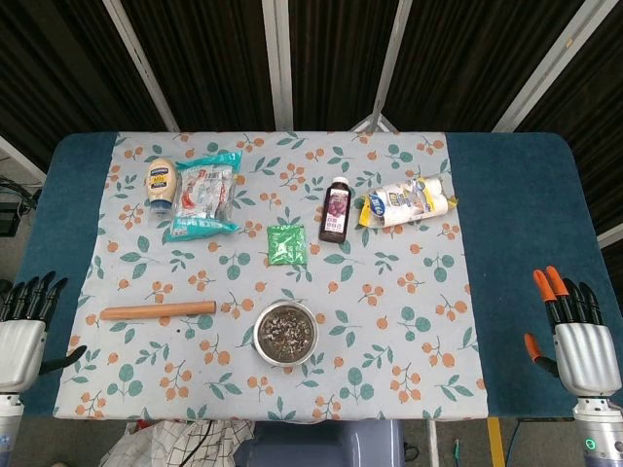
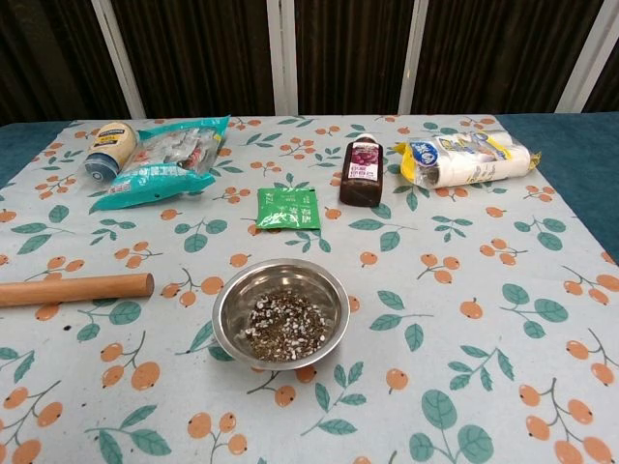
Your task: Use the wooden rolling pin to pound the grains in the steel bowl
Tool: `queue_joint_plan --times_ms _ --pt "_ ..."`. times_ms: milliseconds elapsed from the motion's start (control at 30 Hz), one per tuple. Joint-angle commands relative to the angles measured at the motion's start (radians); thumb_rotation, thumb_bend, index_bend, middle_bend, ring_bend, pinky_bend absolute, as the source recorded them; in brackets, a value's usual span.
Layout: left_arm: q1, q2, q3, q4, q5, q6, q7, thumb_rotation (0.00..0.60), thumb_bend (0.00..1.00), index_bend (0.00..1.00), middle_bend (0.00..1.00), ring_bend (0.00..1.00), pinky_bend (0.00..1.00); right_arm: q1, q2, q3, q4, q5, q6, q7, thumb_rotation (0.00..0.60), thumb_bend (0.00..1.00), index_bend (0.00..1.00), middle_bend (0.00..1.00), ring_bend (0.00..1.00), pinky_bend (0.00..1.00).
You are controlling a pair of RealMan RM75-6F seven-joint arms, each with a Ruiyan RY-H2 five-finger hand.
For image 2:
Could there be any stainless steel bowl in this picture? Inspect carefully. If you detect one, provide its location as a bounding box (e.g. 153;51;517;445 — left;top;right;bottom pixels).
211;258;351;372

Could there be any teal snack bag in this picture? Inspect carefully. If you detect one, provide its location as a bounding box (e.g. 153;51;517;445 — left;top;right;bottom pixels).
89;114;232;213

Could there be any floral tablecloth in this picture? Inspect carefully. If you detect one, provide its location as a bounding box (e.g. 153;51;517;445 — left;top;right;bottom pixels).
0;114;619;464

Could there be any green sachet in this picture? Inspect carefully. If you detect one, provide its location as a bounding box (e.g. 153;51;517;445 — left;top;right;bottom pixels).
254;187;322;231

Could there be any white partition frame post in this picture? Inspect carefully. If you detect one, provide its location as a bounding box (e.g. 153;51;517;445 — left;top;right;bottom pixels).
266;0;299;116
554;0;619;113
90;0;148;120
397;0;430;116

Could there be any wooden rolling pin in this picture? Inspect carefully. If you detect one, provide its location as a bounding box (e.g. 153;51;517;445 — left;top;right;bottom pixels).
0;273;155;308

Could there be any plastic-wrapped paper cup pack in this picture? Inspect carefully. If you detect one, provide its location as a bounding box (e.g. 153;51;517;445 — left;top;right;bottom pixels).
392;129;543;189

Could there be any dark juice bottle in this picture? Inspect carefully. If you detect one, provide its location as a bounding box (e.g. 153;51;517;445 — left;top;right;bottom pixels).
339;133;387;208

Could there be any mayonnaise squeeze bottle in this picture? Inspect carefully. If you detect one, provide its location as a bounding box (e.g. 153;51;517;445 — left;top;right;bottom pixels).
84;121;140;183

